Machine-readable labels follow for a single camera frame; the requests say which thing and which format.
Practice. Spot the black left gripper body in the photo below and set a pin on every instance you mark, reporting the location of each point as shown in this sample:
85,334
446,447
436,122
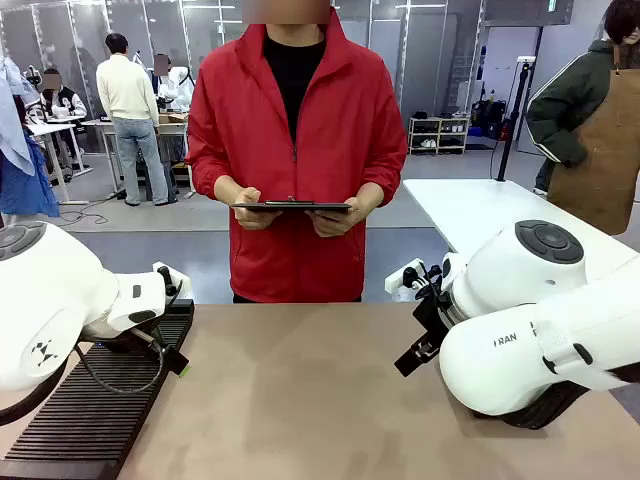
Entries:
125,343

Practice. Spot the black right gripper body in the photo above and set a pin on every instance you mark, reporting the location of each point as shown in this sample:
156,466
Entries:
434,315

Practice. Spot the black tablet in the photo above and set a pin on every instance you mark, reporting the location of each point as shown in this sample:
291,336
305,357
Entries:
295,206

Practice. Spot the person's left forearm red sleeve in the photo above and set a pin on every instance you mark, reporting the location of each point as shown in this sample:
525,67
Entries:
390,170

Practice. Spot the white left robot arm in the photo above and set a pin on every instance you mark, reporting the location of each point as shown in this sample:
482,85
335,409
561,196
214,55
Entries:
50,300

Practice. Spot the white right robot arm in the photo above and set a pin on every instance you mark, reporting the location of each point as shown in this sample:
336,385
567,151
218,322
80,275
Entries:
500,360

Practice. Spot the person's right forearm red sleeve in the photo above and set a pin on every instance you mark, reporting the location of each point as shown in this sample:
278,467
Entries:
207,172

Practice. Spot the black slotted PCB rack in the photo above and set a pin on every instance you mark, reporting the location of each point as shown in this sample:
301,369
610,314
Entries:
100,400

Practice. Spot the person's left hand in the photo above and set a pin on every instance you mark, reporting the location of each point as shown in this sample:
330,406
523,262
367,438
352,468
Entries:
340,222

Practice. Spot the person's right hand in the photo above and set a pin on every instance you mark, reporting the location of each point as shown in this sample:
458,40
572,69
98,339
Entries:
245,217

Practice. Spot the white side table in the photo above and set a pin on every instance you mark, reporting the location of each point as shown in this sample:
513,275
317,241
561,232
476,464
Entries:
475,210

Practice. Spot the white shoe shelf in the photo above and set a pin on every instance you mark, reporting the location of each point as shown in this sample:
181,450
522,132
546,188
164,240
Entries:
440,135

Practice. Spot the black equipment cases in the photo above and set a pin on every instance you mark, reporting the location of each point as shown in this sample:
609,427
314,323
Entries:
492,120

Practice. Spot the person in blue shirt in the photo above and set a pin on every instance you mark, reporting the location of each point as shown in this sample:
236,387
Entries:
20,165

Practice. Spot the black tripod pole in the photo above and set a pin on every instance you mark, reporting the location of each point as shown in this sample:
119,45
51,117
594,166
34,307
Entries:
515,120

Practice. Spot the person in red jacket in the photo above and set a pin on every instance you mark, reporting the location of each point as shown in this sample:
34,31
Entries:
325,125

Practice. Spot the white desk with box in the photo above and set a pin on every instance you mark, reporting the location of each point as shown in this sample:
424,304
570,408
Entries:
102,125

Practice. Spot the white standing desk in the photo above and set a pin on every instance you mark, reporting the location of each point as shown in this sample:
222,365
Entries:
55,135

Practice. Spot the cardboard box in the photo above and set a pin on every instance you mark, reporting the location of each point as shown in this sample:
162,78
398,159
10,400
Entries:
174,118

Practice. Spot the seated person black white jacket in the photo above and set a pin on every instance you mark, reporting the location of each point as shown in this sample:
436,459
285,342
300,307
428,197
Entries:
62,102

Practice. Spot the person in white sweater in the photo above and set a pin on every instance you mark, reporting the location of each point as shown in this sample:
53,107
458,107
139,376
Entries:
127,90

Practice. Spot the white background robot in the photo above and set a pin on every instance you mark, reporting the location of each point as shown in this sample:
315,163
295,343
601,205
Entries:
177,87

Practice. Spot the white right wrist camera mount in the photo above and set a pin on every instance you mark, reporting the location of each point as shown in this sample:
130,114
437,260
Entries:
400,282

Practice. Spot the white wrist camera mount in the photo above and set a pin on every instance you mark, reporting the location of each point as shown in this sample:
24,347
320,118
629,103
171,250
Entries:
400,282
172,280

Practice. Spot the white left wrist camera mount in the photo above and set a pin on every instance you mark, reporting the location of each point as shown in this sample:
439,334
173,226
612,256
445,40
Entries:
172,280

